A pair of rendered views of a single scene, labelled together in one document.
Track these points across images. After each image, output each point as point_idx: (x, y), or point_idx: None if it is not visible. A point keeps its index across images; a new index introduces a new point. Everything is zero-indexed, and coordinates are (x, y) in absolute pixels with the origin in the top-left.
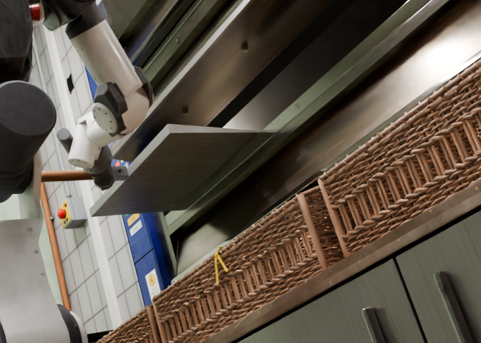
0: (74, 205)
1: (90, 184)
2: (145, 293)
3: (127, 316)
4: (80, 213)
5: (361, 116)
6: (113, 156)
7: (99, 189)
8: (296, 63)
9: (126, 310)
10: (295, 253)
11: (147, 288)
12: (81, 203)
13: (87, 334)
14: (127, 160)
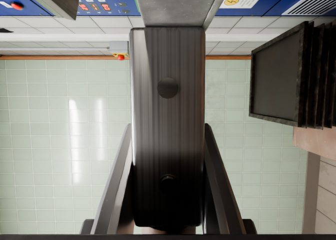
0: (116, 48)
1: (100, 33)
2: (232, 12)
3: (217, 29)
4: (123, 44)
5: None
6: (72, 17)
7: (106, 27)
8: None
9: (212, 29)
10: None
11: (231, 8)
12: (114, 42)
13: (299, 105)
14: None
